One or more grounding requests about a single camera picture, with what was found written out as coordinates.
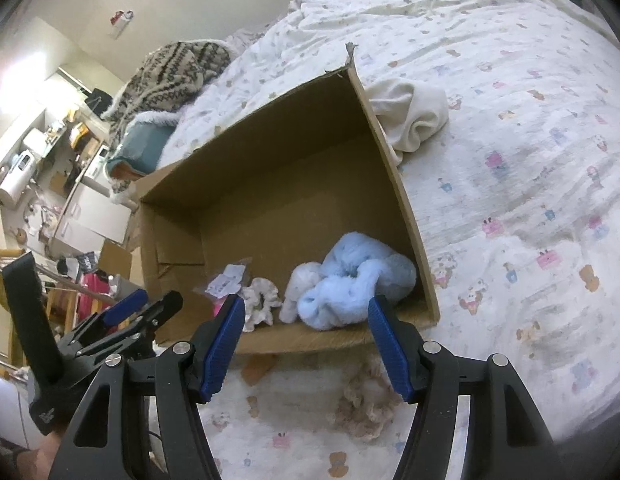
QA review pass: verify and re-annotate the white sock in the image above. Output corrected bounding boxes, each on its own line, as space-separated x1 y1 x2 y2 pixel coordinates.
279 261 323 324

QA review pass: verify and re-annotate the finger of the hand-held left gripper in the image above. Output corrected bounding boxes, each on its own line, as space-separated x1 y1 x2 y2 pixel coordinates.
65 287 150 343
77 290 185 358

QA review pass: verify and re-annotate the open cardboard carton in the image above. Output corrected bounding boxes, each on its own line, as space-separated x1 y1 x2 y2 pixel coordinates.
97 240 136 286

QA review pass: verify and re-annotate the teal cushion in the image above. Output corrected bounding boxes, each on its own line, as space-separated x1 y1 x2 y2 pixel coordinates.
106 112 181 181

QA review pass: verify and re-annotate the yellow wooden chair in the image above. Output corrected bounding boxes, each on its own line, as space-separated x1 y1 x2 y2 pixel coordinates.
0 247 76 371

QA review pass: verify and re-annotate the white scrunchie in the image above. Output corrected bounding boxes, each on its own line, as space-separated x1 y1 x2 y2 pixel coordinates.
239 277 283 333

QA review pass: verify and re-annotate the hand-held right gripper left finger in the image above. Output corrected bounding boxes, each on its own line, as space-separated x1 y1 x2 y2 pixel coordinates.
49 294 247 480

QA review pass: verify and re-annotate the patterned knit blanket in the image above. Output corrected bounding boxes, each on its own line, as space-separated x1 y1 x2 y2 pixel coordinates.
101 40 233 126

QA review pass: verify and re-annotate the clear packet with white label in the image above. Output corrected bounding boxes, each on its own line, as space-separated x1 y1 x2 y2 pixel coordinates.
192 257 253 301

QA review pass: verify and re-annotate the white printed bedsheet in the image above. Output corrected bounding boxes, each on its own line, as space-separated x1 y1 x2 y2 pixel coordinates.
165 0 620 480

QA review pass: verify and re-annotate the person's left forearm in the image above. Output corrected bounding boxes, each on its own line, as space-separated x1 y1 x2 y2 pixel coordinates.
0 422 66 480

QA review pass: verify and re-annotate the white countertop appliance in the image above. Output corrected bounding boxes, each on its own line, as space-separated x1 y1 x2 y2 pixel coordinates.
0 150 36 206

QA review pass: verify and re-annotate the cream cloth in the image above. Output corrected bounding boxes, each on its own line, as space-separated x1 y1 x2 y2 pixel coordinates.
364 79 450 167

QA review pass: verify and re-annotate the light blue fluffy cloth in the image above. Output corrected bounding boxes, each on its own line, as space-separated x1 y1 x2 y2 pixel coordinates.
296 231 418 332

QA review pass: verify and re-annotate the white kitchen cabinet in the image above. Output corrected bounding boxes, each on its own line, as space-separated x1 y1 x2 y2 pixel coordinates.
50 180 133 256

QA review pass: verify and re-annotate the brown cardboard box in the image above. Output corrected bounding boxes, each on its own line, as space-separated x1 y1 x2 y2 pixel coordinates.
127 42 441 356

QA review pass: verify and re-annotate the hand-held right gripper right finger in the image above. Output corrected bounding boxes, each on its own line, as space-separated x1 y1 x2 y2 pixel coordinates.
367 294 558 480

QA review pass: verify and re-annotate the pink bag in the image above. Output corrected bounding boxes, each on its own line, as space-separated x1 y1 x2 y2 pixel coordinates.
75 270 118 333

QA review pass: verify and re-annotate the beige patterned scrunchie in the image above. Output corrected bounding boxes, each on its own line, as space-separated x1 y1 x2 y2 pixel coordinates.
326 357 406 442

